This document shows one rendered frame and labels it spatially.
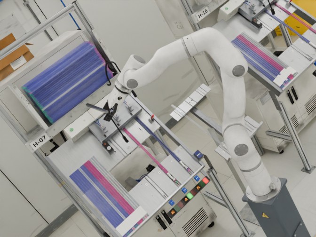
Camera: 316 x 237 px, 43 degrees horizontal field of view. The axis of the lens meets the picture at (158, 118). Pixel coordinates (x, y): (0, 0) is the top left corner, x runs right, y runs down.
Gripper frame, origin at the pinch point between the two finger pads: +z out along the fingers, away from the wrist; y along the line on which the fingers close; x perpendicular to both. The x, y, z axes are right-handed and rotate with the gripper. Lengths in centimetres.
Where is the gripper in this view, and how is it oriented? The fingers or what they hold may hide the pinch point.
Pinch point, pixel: (106, 113)
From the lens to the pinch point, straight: 191.8
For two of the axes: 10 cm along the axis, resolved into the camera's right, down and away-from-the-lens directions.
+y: -1.3, -5.7, 8.1
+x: -8.5, -3.6, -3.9
